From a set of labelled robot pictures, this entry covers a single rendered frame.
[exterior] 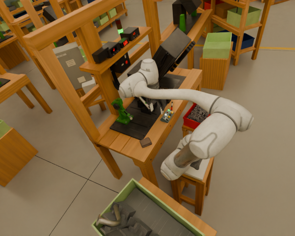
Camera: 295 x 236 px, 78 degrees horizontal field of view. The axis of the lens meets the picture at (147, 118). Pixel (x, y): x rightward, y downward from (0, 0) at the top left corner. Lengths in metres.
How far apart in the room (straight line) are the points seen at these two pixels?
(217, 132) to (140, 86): 0.50
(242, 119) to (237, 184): 1.73
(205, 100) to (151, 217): 0.93
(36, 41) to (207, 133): 1.17
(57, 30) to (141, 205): 1.39
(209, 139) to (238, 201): 1.75
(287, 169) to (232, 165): 0.61
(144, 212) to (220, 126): 0.94
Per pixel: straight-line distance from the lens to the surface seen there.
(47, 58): 1.47
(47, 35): 1.48
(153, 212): 1.49
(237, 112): 0.89
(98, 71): 1.61
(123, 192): 1.51
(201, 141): 0.77
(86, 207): 2.67
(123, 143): 1.81
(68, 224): 2.71
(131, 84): 1.06
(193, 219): 1.53
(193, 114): 1.95
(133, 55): 2.32
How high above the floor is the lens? 2.26
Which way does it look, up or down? 45 degrees down
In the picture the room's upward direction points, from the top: 14 degrees counter-clockwise
